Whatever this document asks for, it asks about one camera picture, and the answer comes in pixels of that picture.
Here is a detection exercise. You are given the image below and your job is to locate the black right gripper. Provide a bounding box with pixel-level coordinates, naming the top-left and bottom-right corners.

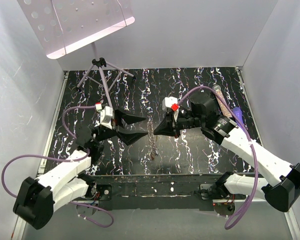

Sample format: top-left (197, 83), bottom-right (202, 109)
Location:
top-left (153, 110), bottom-right (204, 139)

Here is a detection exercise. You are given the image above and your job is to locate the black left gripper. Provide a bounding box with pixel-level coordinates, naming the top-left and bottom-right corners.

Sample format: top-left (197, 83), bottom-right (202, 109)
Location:
top-left (95, 106), bottom-right (148, 145)

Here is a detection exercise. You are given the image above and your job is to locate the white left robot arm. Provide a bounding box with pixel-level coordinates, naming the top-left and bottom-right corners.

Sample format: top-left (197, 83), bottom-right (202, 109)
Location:
top-left (13, 106), bottom-right (148, 230)

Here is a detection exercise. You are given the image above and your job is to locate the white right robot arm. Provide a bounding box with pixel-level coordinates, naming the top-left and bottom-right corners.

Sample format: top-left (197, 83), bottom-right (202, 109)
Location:
top-left (153, 92), bottom-right (300, 213)

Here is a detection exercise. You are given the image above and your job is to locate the purple toy microphone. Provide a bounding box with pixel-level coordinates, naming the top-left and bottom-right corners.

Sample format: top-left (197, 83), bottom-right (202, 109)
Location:
top-left (211, 84), bottom-right (248, 131)

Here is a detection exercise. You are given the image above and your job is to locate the white perforated music stand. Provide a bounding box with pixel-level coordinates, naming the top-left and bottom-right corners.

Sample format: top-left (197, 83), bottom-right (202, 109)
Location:
top-left (16, 0), bottom-right (137, 125)

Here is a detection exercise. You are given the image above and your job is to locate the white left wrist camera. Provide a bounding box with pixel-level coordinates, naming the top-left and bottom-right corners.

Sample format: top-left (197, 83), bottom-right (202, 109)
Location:
top-left (95, 102), bottom-right (114, 130)

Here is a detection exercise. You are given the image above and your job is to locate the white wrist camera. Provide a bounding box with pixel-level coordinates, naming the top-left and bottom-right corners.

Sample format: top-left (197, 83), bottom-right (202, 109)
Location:
top-left (162, 96), bottom-right (180, 121)
top-left (95, 102), bottom-right (114, 130)

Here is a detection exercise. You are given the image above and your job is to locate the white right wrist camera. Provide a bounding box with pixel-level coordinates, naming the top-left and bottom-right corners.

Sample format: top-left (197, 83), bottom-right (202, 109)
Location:
top-left (162, 96), bottom-right (180, 121)

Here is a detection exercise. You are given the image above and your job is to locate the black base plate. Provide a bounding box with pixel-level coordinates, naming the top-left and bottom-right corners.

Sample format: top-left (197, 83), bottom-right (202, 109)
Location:
top-left (67, 174), bottom-right (247, 212)

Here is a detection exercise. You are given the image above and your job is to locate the aluminium rail frame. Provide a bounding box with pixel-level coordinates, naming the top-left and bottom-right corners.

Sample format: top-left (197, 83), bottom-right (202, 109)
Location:
top-left (10, 66), bottom-right (300, 240)

